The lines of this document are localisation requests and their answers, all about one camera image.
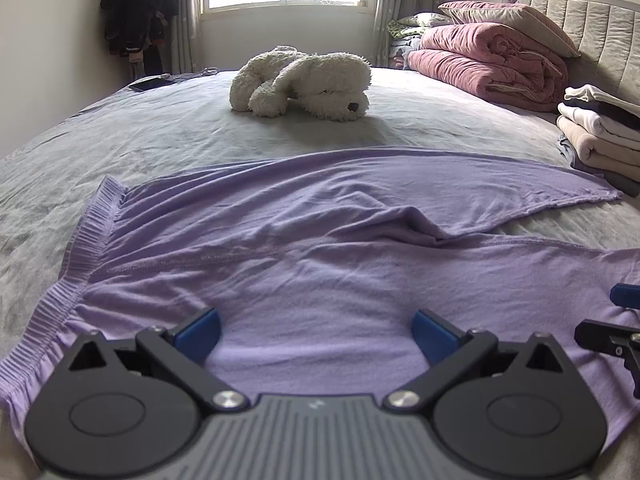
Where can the beige folded garment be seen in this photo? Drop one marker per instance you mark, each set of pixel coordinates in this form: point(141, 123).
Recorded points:
point(595, 152)

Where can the white plush dog toy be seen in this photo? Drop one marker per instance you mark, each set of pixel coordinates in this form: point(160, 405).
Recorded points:
point(310, 80)

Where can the pink and beige pillow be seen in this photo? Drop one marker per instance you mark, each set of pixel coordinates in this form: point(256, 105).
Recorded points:
point(510, 17)

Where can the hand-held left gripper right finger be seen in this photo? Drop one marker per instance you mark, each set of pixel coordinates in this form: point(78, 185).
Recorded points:
point(435, 337)

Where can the purple pants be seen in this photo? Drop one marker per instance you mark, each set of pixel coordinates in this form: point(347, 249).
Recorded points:
point(300, 240)

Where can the white folded garment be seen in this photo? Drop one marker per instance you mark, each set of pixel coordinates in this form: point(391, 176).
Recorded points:
point(590, 120)

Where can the dark hanging clothes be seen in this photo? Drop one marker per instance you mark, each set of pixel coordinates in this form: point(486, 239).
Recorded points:
point(135, 5)

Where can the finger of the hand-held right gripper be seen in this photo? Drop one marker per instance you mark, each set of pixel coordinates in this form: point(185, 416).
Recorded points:
point(627, 295)
point(600, 335)

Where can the black folded garment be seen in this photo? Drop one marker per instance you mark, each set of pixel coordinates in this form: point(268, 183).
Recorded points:
point(620, 112)

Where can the green patterned pillow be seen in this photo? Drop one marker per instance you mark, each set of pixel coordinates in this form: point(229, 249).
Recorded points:
point(415, 22)

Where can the grey quilted headboard cover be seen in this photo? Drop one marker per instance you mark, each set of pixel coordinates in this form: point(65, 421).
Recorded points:
point(610, 30)

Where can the dark tablet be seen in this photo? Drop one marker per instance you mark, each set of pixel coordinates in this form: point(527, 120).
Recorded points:
point(150, 84)

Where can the cream folded garment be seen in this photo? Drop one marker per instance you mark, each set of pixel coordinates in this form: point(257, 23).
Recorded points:
point(600, 94)

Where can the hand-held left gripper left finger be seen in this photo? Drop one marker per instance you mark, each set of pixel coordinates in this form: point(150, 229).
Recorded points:
point(200, 332)

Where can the pink folded quilt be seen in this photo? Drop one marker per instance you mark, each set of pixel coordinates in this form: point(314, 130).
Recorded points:
point(490, 60)

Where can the grey folded garment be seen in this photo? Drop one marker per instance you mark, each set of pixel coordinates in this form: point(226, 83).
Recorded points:
point(567, 152)

